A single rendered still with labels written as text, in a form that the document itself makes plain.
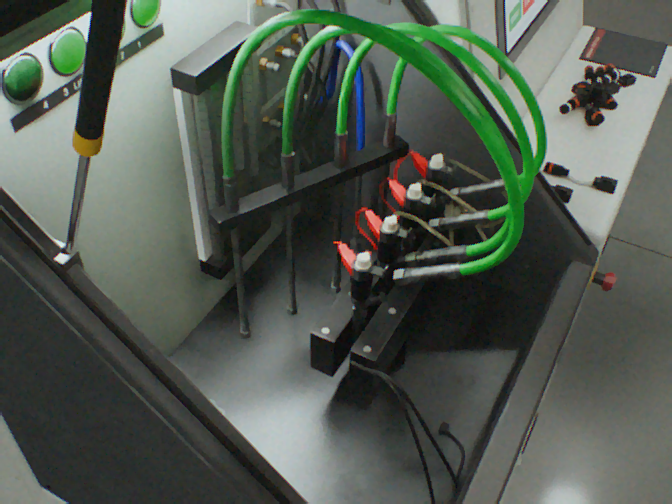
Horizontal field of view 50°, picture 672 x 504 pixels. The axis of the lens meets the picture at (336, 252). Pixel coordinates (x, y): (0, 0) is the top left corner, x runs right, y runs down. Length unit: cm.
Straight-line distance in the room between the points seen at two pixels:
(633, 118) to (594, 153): 16
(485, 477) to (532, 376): 17
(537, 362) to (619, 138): 55
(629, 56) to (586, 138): 34
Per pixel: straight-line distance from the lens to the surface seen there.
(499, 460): 94
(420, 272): 87
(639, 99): 158
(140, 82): 89
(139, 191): 95
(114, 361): 65
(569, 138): 141
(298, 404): 110
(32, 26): 72
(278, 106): 118
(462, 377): 115
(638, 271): 267
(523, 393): 100
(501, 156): 73
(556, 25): 159
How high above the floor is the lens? 175
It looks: 44 degrees down
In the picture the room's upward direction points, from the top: 2 degrees clockwise
